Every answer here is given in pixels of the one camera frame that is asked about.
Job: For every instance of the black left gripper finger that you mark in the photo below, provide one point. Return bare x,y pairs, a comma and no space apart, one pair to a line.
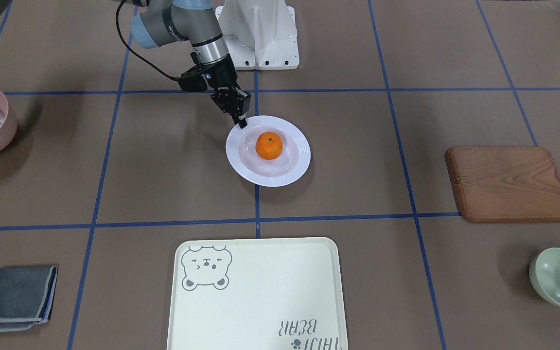
240,120

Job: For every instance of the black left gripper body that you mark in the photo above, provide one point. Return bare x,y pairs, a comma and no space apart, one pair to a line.
222,77

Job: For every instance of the orange fruit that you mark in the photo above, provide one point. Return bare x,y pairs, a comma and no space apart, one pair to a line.
269,146

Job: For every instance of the white plate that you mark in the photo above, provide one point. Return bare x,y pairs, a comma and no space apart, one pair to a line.
284,170

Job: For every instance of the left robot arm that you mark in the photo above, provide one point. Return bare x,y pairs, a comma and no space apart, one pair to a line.
170,21

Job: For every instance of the cream bear tray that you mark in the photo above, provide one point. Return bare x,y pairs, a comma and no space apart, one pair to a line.
257,294

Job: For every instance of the wooden cutting board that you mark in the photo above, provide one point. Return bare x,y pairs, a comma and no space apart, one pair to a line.
504,183

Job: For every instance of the grey folded cloth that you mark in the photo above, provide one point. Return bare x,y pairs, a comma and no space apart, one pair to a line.
26,296

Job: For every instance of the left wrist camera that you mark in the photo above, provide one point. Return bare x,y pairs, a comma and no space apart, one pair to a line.
194,79

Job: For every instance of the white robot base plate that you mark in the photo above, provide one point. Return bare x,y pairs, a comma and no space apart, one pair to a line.
260,34

